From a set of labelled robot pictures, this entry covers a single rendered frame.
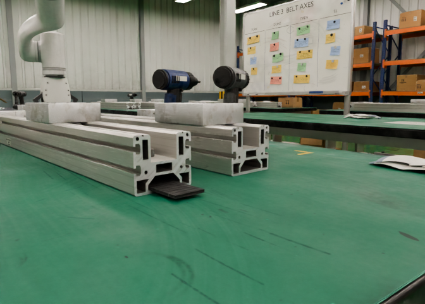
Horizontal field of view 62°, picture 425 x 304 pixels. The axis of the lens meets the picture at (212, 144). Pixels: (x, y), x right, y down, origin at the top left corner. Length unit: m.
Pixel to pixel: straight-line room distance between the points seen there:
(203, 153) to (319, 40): 3.24
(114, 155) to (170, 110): 0.23
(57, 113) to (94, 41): 12.27
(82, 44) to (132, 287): 12.67
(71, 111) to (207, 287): 0.59
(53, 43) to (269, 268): 1.28
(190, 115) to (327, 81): 3.11
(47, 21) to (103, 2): 12.06
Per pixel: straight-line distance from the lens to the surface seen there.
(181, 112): 0.70
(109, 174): 0.56
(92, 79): 12.86
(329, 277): 0.30
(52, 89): 1.47
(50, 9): 1.33
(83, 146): 0.64
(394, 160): 0.77
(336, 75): 3.68
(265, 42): 4.33
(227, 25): 9.32
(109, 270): 0.31
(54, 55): 1.47
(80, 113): 0.80
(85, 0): 13.21
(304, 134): 2.25
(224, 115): 0.69
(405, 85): 10.80
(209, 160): 0.65
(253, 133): 0.67
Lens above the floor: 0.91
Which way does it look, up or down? 7 degrees down
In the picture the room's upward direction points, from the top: straight up
